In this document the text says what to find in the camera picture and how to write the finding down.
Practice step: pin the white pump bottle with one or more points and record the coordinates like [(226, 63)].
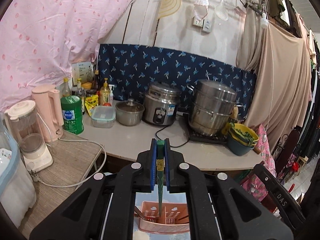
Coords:
[(111, 92)]

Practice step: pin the pink electric kettle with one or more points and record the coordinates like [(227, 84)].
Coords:
[(48, 110)]

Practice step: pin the dark blue basin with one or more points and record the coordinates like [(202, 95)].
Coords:
[(238, 147)]

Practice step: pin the white slotted ladle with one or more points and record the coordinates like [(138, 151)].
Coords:
[(221, 11)]

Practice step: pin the steel steamer pot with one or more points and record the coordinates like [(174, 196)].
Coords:
[(212, 107)]

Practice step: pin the black induction cooker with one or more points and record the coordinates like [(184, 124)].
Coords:
[(207, 136)]

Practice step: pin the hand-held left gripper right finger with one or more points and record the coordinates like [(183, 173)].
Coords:
[(167, 165)]

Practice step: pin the white blender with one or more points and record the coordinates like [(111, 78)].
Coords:
[(30, 140)]

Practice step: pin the clear food container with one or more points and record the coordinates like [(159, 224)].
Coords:
[(103, 117)]

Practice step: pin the green vegetables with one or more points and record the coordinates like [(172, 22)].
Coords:
[(241, 131)]

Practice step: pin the navy floral cloth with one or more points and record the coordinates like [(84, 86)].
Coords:
[(150, 65)]

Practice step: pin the white wall switch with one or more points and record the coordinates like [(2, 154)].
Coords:
[(207, 26)]

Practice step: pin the green plastic canister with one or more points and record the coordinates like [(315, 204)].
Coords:
[(73, 116)]

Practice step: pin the red stool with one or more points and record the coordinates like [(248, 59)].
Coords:
[(295, 166)]

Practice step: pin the white hanging cloth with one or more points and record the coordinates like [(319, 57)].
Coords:
[(201, 2)]

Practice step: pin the white light bulb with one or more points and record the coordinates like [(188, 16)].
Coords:
[(264, 21)]

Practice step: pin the hanging clothes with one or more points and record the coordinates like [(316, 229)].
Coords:
[(307, 80)]

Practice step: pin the pink perforated chopstick holder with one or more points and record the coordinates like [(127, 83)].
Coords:
[(172, 211)]

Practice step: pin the beige curtain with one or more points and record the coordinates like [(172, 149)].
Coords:
[(280, 80)]

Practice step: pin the yellow pump bottle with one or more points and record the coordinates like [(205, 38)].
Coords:
[(105, 95)]

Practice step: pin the clear bottle yellow cap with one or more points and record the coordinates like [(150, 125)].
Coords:
[(66, 88)]

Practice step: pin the white carton box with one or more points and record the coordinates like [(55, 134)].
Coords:
[(82, 73)]

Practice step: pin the steel rice cooker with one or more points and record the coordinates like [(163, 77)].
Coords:
[(161, 105)]

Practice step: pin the dark red chopstick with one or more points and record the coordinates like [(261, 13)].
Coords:
[(139, 213)]

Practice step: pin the yellow hanging cutting board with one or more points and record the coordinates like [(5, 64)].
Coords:
[(171, 0)]

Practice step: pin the green chopstick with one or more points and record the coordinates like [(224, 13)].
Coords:
[(160, 180)]

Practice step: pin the brown chopstick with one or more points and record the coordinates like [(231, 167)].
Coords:
[(185, 216)]

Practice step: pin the wood-grain counter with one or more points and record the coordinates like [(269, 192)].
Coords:
[(65, 160)]

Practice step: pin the white dish tub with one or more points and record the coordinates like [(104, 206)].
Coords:
[(12, 190)]

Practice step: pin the yellow basin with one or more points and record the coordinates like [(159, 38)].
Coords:
[(247, 131)]

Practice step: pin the tan loofah sponge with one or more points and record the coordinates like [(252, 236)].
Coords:
[(235, 112)]

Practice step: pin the small pot with glass lid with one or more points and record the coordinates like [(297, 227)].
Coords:
[(129, 113)]

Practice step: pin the dark sauce bottle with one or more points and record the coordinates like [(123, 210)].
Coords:
[(95, 80)]

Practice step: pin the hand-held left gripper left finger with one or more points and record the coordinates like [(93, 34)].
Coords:
[(153, 165)]

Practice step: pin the dark red chair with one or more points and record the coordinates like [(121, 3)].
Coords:
[(287, 150)]

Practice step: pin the orange lid jar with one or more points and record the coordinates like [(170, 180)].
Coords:
[(86, 89)]

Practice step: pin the yellow packet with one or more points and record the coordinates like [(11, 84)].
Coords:
[(91, 105)]

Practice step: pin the pink spotted curtain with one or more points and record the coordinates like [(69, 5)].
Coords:
[(50, 37)]

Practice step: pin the red tomato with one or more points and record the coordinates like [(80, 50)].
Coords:
[(107, 104)]

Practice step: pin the pink floral apron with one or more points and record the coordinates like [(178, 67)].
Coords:
[(260, 160)]

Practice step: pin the white wall socket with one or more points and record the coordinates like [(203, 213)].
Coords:
[(197, 22)]

